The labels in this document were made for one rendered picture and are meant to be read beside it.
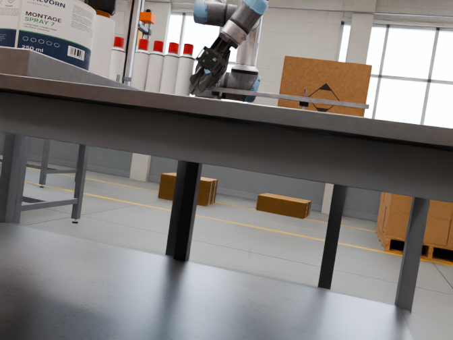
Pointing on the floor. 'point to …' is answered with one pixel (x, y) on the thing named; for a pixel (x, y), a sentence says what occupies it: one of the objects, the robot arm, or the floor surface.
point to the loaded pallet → (430, 238)
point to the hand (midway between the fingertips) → (193, 92)
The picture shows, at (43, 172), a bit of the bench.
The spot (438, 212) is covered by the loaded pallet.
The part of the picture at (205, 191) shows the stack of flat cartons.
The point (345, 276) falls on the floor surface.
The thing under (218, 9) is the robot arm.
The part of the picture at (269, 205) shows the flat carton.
